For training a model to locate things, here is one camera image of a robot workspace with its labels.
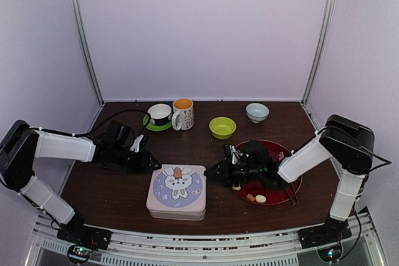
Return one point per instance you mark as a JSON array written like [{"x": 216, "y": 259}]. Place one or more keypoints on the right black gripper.
[{"x": 224, "y": 173}]

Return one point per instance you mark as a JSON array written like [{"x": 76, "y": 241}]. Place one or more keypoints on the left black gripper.
[{"x": 143, "y": 166}]

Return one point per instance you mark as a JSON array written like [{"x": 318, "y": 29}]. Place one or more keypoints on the bunny tin lid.
[{"x": 177, "y": 188}]

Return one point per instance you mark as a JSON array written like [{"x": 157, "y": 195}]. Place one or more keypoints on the silver divided tin box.
[{"x": 179, "y": 215}]

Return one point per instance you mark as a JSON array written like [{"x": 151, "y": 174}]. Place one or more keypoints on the pink metal tongs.
[{"x": 289, "y": 189}]

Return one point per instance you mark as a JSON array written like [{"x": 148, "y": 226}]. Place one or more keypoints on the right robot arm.
[{"x": 344, "y": 144}]

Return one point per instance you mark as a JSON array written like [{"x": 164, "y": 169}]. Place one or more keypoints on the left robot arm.
[{"x": 23, "y": 145}]

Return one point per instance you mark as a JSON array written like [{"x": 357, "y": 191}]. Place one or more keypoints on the tan striped chocolate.
[{"x": 250, "y": 197}]

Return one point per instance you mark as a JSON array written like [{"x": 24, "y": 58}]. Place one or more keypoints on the white round swirl chocolate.
[{"x": 260, "y": 199}]

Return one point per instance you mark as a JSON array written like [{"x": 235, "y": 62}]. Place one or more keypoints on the lime green bowl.
[{"x": 222, "y": 128}]

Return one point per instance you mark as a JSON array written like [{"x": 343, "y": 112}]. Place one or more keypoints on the white and navy cup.
[{"x": 160, "y": 114}]

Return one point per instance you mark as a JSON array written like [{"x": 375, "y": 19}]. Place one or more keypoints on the patterned mug yellow inside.
[{"x": 183, "y": 114}]

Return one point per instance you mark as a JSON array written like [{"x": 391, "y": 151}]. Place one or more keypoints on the round red tray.
[{"x": 274, "y": 197}]

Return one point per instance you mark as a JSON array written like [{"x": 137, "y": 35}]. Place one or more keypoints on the pale blue bowl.
[{"x": 257, "y": 112}]

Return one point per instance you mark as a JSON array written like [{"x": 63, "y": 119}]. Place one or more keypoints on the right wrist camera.
[{"x": 232, "y": 154}]

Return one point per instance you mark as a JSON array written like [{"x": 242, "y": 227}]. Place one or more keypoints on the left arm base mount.
[{"x": 82, "y": 248}]

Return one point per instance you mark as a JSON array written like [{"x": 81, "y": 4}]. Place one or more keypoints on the metal front rail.
[{"x": 270, "y": 248}]

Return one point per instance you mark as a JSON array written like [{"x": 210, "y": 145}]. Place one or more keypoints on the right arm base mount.
[{"x": 328, "y": 242}]

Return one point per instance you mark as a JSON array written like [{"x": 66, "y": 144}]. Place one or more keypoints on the right aluminium frame post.
[{"x": 319, "y": 50}]

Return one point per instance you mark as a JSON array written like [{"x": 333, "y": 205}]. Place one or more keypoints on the aluminium frame post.
[
  {"x": 84, "y": 46},
  {"x": 319, "y": 50}
]

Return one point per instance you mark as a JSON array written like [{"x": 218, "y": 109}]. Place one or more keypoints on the left aluminium frame post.
[{"x": 84, "y": 46}]

